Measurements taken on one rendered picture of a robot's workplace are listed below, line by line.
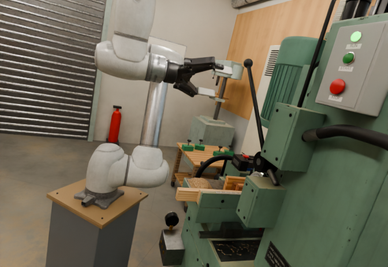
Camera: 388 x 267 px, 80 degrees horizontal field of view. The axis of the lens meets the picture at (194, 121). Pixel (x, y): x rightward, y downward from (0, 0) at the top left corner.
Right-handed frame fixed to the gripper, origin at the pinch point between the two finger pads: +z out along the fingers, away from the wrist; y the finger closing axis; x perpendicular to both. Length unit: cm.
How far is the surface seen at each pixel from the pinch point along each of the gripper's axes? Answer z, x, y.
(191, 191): -5.2, -34.9, -16.9
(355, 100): 6.9, -28.5, 36.2
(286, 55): 15.4, 2.1, 17.5
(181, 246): 0, -51, -46
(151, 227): 9, -38, -154
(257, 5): 137, 252, -109
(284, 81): 16.5, -5.1, 13.2
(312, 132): 7.9, -29.6, 24.8
